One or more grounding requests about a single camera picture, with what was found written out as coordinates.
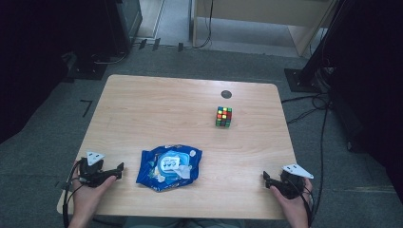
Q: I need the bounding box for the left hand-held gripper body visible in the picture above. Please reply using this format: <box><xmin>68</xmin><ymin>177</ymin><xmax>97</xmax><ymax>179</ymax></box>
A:
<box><xmin>78</xmin><ymin>151</ymin><xmax>110</xmax><ymax>188</ymax></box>

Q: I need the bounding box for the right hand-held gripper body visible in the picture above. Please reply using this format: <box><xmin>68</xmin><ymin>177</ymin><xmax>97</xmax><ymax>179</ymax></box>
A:
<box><xmin>275</xmin><ymin>163</ymin><xmax>315</xmax><ymax>200</ymax></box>

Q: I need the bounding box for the blue wet wipe packet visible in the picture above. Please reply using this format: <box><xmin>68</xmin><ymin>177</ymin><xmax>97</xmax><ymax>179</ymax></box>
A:
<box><xmin>135</xmin><ymin>143</ymin><xmax>203</xmax><ymax>193</ymax></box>

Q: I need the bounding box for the multicoloured puzzle cube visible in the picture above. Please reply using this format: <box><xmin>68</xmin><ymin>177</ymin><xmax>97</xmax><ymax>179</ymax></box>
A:
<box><xmin>215</xmin><ymin>105</ymin><xmax>233</xmax><ymax>128</ymax></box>

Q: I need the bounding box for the person's right hand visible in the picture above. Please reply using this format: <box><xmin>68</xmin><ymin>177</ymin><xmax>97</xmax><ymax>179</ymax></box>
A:
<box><xmin>269</xmin><ymin>177</ymin><xmax>314</xmax><ymax>220</ymax></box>

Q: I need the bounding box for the person's left hand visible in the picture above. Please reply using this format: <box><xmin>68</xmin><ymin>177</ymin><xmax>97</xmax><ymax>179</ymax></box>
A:
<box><xmin>71</xmin><ymin>160</ymin><xmax>118</xmax><ymax>220</ymax></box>

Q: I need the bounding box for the person's lap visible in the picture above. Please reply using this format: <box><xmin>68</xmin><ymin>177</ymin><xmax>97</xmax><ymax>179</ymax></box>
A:
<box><xmin>122</xmin><ymin>216</ymin><xmax>245</xmax><ymax>228</ymax></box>

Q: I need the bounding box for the black metal stand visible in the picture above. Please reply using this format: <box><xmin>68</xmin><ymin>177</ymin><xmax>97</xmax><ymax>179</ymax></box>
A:
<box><xmin>283</xmin><ymin>0</ymin><xmax>350</xmax><ymax>94</ymax></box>

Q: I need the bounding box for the dark curtain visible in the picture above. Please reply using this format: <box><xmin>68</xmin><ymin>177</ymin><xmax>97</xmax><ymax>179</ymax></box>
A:
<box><xmin>0</xmin><ymin>0</ymin><xmax>110</xmax><ymax>144</ymax></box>
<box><xmin>327</xmin><ymin>0</ymin><xmax>403</xmax><ymax>205</ymax></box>

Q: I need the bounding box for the black cabinet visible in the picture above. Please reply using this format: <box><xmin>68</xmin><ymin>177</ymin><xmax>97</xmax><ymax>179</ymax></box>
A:
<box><xmin>104</xmin><ymin>0</ymin><xmax>144</xmax><ymax>55</ymax></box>

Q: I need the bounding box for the light wooden cabinet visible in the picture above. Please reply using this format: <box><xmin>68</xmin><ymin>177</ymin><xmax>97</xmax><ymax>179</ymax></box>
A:
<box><xmin>191</xmin><ymin>0</ymin><xmax>338</xmax><ymax>58</ymax></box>

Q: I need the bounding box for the right hand-held gripper cable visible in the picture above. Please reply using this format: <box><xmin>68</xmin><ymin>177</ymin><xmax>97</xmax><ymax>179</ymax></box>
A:
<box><xmin>293</xmin><ymin>176</ymin><xmax>318</xmax><ymax>228</ymax></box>

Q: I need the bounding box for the hand-held gripper cable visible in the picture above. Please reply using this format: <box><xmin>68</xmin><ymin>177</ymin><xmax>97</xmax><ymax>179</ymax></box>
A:
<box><xmin>293</xmin><ymin>176</ymin><xmax>318</xmax><ymax>228</ymax></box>
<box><xmin>62</xmin><ymin>161</ymin><xmax>84</xmax><ymax>228</ymax></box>

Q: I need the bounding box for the left hand-held gripper cable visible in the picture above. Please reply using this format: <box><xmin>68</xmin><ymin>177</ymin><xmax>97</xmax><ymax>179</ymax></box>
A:
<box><xmin>62</xmin><ymin>161</ymin><xmax>84</xmax><ymax>228</ymax></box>

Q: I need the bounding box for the long black floor cable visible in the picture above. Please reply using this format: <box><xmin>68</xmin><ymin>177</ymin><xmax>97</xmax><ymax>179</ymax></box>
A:
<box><xmin>304</xmin><ymin>104</ymin><xmax>331</xmax><ymax>228</ymax></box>

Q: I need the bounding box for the black stand base plate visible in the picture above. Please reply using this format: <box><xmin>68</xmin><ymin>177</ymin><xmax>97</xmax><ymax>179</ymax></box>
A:
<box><xmin>66</xmin><ymin>51</ymin><xmax>109</xmax><ymax>81</ymax></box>

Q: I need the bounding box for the grey floor cable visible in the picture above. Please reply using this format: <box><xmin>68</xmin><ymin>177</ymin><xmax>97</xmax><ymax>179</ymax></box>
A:
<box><xmin>92</xmin><ymin>50</ymin><xmax>130</xmax><ymax>66</ymax></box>

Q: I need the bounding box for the black hanging cable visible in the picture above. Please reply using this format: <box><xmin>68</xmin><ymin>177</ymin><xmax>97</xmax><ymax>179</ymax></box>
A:
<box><xmin>193</xmin><ymin>0</ymin><xmax>214</xmax><ymax>49</ymax></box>

